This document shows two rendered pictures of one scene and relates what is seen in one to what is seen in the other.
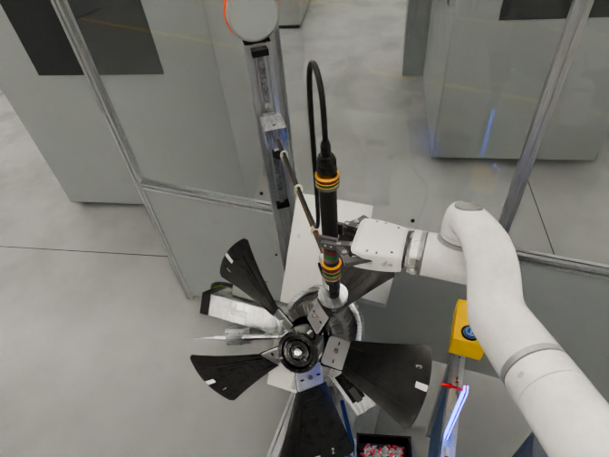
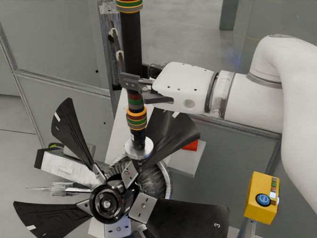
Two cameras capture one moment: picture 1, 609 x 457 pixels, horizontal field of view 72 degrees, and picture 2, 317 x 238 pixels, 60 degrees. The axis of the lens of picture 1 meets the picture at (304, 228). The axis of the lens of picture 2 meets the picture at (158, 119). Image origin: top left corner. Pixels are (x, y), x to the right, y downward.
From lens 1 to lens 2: 0.36 m
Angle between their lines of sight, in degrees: 4
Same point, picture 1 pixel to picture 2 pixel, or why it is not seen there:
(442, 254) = (251, 92)
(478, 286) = (300, 114)
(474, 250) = (295, 70)
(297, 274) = (120, 140)
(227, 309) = (57, 165)
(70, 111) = not seen: outside the picture
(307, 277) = not seen: hidden behind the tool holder
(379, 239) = (183, 78)
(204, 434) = not seen: outside the picture
